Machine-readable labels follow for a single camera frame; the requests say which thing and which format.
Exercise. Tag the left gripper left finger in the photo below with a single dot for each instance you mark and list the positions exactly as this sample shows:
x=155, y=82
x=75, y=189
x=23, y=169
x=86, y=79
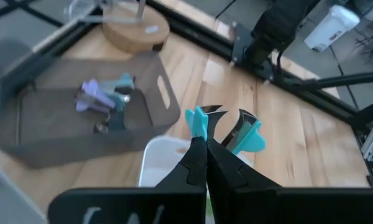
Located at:
x=186, y=193

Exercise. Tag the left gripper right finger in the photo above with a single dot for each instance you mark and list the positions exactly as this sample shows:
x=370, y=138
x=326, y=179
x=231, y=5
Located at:
x=236, y=199

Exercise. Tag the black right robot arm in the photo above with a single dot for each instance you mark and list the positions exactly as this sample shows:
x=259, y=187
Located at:
x=267, y=31

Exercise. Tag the white plastic bin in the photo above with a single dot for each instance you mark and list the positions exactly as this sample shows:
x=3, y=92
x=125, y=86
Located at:
x=161, y=161

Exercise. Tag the dark grey plastic bin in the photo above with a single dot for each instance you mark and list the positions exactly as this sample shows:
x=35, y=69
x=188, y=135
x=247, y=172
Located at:
x=49, y=133

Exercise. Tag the light grey plastic bin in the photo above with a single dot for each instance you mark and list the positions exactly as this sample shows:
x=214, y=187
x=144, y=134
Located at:
x=3, y=199

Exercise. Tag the white floor container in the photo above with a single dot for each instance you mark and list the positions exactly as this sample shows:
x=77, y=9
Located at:
x=329, y=28

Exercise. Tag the black table frame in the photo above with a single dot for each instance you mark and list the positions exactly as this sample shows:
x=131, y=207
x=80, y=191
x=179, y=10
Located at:
x=205, y=32

